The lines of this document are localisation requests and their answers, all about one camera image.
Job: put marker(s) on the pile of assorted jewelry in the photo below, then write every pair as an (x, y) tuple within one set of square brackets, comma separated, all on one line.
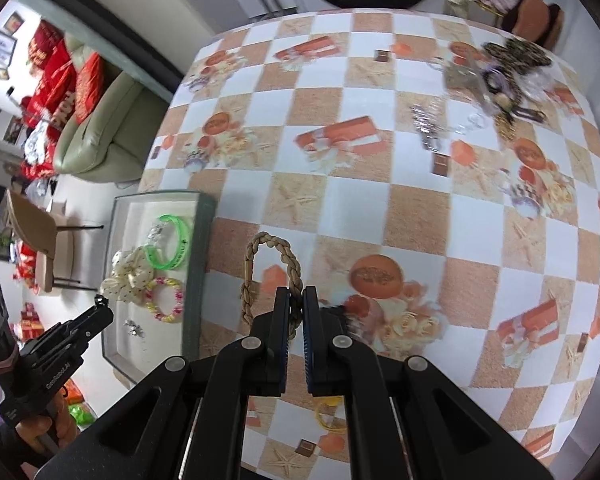
[(511, 82)]

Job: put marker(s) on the green translucent bangle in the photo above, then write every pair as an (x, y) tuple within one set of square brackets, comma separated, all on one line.
[(167, 242)]

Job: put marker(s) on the red cushion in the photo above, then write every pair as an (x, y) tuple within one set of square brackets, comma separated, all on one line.
[(72, 81)]

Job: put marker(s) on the silver charm brooch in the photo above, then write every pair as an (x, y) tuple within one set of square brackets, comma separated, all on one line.
[(134, 329)]

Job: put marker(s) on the silver chain jewelry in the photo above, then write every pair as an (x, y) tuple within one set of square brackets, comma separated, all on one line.
[(427, 121)]

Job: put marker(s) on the wooden chair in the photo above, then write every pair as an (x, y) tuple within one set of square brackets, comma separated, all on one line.
[(38, 230)]

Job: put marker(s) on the left hand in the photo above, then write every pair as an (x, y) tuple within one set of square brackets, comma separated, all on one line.
[(30, 429)]

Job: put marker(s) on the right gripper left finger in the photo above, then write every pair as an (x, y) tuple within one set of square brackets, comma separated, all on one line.
[(186, 419)]

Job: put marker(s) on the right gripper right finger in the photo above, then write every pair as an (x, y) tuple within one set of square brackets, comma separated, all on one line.
[(405, 419)]

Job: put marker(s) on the cream polka dot scrunchie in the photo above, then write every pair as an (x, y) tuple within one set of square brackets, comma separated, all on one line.
[(130, 273)]

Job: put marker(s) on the checkered patterned tablecloth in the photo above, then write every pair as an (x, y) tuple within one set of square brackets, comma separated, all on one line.
[(483, 258)]

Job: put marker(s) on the green tray with cream lining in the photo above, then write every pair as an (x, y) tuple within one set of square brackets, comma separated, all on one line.
[(171, 314)]

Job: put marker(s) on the black beaded hair clip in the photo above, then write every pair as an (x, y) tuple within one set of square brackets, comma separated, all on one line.
[(338, 312)]

